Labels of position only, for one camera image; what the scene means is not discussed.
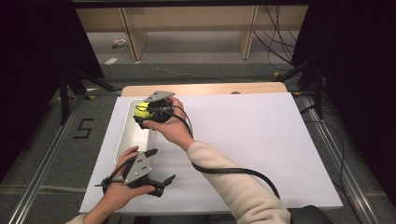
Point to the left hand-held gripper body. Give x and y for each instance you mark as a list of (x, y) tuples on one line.
[(138, 168)]

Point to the black tripod stand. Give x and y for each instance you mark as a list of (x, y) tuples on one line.
[(63, 96), (317, 90)]

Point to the black curtain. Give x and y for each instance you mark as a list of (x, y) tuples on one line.
[(31, 77), (364, 77)]

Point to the light wooden shelf unit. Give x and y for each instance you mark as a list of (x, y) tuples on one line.
[(193, 18)]

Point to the person's left hand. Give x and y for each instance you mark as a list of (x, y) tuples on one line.
[(120, 193)]

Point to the wooden table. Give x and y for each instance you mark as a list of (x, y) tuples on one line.
[(205, 89)]

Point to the white paper scrap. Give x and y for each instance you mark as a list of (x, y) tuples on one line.
[(111, 61)]

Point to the white plastic bin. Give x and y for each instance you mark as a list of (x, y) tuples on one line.
[(137, 140)]

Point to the person's right hand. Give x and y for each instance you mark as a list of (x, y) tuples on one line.
[(172, 129)]

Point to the white foam board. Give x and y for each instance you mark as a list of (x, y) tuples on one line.
[(249, 137)]

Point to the yellow tennis ball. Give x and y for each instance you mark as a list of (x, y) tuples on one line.
[(141, 112)]

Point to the aluminium floor rail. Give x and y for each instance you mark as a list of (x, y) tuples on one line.
[(40, 174), (345, 177)]

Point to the small clutter on floor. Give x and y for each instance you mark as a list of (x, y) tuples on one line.
[(120, 43)]

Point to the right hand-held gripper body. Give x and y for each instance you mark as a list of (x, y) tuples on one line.
[(158, 110)]

